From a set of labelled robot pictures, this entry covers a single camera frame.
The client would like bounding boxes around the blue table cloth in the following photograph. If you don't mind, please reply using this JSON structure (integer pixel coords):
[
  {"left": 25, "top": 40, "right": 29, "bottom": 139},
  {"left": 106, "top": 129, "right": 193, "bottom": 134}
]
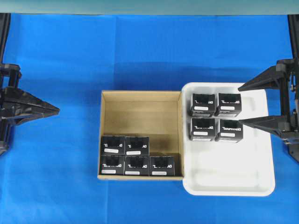
[{"left": 0, "top": 14, "right": 299, "bottom": 224}]

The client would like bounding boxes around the black Dynamixel box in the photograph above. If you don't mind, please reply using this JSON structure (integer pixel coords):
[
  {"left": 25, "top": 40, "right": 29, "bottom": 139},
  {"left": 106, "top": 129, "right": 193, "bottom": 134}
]
[
  {"left": 149, "top": 156, "right": 175, "bottom": 176},
  {"left": 124, "top": 156, "right": 150, "bottom": 176},
  {"left": 99, "top": 155, "right": 125, "bottom": 175},
  {"left": 214, "top": 93, "right": 242, "bottom": 118},
  {"left": 100, "top": 135, "right": 125, "bottom": 155},
  {"left": 190, "top": 118, "right": 216, "bottom": 141},
  {"left": 215, "top": 119, "right": 243, "bottom": 143},
  {"left": 125, "top": 136, "right": 150, "bottom": 156},
  {"left": 190, "top": 93, "right": 216, "bottom": 118}
]

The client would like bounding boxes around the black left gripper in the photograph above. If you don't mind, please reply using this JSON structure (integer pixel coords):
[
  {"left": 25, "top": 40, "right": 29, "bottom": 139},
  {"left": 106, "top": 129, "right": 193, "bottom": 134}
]
[{"left": 0, "top": 64, "right": 60, "bottom": 154}]

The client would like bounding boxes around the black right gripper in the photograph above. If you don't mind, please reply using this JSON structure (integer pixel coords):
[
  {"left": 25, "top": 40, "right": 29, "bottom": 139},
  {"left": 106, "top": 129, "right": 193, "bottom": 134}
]
[{"left": 238, "top": 58, "right": 299, "bottom": 161}]

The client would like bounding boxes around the white plastic tray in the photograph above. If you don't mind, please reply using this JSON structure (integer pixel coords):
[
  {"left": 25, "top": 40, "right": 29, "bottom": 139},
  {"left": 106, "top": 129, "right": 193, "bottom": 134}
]
[{"left": 181, "top": 82, "right": 275, "bottom": 196}]

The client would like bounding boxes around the brown cardboard box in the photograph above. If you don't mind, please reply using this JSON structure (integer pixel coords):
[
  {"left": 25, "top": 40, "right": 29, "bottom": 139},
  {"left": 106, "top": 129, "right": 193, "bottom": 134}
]
[{"left": 97, "top": 90, "right": 184, "bottom": 181}]

